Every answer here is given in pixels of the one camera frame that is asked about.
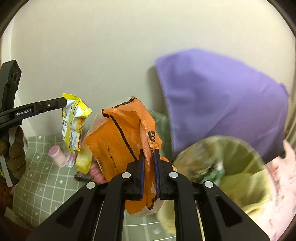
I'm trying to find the green checked bed sheet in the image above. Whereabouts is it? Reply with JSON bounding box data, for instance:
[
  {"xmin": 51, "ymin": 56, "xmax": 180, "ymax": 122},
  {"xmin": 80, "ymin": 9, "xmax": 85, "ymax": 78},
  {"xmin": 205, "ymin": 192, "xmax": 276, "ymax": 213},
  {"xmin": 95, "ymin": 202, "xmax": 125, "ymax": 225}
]
[{"xmin": 13, "ymin": 134, "xmax": 176, "ymax": 240}]

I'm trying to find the left hand brown glove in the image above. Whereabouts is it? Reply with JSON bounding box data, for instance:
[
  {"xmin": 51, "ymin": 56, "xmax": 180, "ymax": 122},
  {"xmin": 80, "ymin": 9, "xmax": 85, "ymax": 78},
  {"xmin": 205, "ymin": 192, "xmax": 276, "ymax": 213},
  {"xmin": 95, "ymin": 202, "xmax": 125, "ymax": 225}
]
[{"xmin": 1, "ymin": 126, "xmax": 27, "ymax": 187}]

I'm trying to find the pink chips bag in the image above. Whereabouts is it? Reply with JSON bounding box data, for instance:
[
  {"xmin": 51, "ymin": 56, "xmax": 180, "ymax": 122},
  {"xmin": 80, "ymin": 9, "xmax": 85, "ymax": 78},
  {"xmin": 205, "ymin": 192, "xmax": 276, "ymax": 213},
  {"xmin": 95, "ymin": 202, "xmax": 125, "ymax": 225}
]
[{"xmin": 75, "ymin": 143, "xmax": 93, "ymax": 174}]

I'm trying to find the orange snack bag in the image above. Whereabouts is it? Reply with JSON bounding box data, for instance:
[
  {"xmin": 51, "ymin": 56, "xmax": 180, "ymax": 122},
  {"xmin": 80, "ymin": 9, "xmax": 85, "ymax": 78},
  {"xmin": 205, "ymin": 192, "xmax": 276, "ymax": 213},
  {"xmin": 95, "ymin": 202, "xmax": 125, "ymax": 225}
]
[{"xmin": 84, "ymin": 96, "xmax": 164, "ymax": 217}]

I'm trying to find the black silver snack wrapper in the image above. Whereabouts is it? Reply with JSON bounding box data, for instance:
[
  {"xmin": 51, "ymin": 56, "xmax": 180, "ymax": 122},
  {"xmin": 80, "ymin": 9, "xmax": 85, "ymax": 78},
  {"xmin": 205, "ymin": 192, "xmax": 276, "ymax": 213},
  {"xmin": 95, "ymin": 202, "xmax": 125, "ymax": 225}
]
[{"xmin": 73, "ymin": 171, "xmax": 93, "ymax": 182}]

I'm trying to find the purple pillow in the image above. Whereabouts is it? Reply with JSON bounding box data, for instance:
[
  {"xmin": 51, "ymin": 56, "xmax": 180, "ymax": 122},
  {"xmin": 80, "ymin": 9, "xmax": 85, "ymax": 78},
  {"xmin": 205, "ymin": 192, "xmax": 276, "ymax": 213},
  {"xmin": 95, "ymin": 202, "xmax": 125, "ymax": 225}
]
[{"xmin": 155, "ymin": 49, "xmax": 288, "ymax": 162}]

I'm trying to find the pink floral blanket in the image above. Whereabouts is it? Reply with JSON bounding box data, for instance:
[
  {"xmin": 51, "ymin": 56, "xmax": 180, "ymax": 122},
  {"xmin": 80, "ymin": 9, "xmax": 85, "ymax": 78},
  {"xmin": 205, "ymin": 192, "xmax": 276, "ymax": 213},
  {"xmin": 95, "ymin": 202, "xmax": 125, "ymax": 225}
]
[{"xmin": 265, "ymin": 141, "xmax": 295, "ymax": 240}]

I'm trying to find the yellow-green plastic trash bag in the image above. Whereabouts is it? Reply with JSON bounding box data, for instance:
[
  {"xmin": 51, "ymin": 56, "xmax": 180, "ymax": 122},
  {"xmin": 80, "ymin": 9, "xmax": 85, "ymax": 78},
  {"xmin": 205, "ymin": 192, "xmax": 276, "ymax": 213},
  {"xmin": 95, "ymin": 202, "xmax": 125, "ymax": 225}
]
[{"xmin": 155, "ymin": 135, "xmax": 275, "ymax": 236}]

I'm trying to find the pink pig toy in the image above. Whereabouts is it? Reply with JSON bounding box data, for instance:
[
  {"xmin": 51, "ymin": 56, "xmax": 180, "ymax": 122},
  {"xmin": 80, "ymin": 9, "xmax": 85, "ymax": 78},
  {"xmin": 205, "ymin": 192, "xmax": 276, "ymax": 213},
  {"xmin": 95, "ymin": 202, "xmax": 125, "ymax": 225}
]
[{"xmin": 89, "ymin": 160, "xmax": 107, "ymax": 184}]

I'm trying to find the yellow snack wrapper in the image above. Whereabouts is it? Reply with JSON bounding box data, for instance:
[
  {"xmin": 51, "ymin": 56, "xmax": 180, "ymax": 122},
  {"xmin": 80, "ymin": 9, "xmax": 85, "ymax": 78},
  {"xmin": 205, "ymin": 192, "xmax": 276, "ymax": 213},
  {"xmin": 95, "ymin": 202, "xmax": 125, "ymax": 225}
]
[{"xmin": 62, "ymin": 93, "xmax": 92, "ymax": 153}]

